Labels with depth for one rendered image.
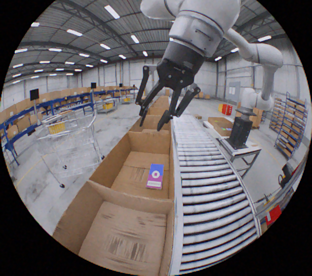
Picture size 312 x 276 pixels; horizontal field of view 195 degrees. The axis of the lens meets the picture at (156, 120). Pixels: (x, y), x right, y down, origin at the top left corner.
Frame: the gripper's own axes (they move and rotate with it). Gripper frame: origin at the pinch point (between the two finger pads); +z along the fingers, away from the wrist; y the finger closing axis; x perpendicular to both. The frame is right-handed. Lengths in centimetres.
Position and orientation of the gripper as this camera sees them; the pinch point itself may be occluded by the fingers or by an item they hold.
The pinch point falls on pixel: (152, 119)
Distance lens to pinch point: 26.9
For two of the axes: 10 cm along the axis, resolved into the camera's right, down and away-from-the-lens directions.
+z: -3.5, 6.5, 6.8
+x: 0.5, -7.1, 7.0
